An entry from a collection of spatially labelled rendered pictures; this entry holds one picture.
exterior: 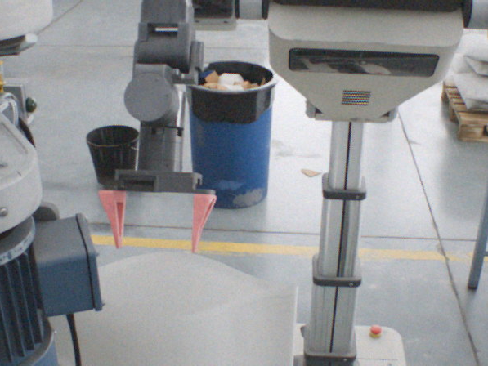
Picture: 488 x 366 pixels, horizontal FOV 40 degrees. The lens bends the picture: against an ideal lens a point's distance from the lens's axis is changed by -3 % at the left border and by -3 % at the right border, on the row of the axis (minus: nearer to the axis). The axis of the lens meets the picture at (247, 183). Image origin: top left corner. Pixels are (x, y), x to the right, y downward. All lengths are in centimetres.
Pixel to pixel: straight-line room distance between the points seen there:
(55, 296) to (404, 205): 297
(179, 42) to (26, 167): 26
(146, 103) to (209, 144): 259
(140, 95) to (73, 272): 22
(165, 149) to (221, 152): 252
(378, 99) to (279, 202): 214
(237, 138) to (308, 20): 202
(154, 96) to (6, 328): 32
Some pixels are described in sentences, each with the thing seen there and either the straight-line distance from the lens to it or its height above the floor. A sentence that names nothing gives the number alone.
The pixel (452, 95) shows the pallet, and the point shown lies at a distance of 500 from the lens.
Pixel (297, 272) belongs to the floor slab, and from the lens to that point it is 307.
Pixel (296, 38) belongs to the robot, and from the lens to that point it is 134.
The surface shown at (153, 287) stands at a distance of 134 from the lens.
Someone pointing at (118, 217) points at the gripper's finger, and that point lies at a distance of 91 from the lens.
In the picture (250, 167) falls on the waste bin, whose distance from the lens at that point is 344.
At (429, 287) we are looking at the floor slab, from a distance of 306.
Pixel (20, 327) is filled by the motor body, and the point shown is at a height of 122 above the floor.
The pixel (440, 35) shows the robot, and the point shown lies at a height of 140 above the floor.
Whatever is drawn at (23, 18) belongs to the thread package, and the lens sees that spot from 82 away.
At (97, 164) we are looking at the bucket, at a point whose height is 13.
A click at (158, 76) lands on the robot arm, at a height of 148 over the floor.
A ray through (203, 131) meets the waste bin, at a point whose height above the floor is 42.
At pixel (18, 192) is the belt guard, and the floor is 140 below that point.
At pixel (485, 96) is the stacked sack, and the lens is 441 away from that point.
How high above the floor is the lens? 174
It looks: 27 degrees down
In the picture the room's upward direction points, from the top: 1 degrees clockwise
